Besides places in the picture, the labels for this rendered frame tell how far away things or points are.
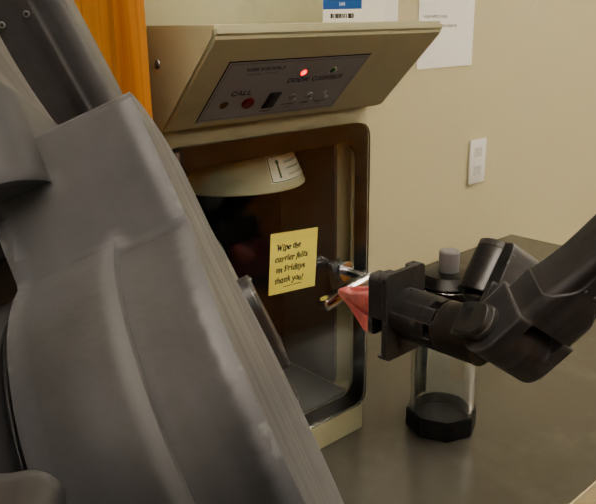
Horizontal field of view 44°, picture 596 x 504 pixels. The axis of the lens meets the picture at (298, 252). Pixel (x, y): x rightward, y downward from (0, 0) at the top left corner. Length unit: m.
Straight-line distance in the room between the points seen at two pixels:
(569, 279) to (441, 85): 1.18
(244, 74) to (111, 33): 0.14
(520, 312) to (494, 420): 0.50
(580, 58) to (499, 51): 0.43
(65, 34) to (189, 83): 0.34
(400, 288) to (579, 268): 0.22
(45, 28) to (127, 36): 0.28
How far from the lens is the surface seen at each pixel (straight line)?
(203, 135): 0.79
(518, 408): 1.20
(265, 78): 0.74
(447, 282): 1.00
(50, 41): 0.36
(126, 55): 0.64
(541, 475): 1.05
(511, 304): 0.69
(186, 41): 0.69
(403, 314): 0.79
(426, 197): 1.81
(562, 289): 0.67
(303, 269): 0.90
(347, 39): 0.77
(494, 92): 1.99
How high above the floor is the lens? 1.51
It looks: 18 degrees down
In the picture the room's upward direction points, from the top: 1 degrees counter-clockwise
